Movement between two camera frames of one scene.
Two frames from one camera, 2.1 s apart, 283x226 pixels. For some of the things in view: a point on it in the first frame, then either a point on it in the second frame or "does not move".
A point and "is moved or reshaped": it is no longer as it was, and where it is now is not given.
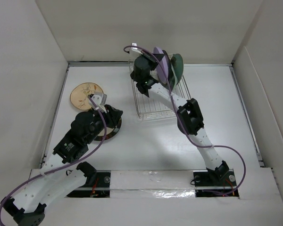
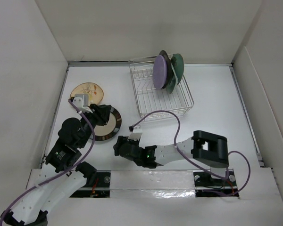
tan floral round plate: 79,95 does not move
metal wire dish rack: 147,110 does not move
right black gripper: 153,61 to 121,140
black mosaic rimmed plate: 110,132 does not move
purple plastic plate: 161,74 is moved or reshaped
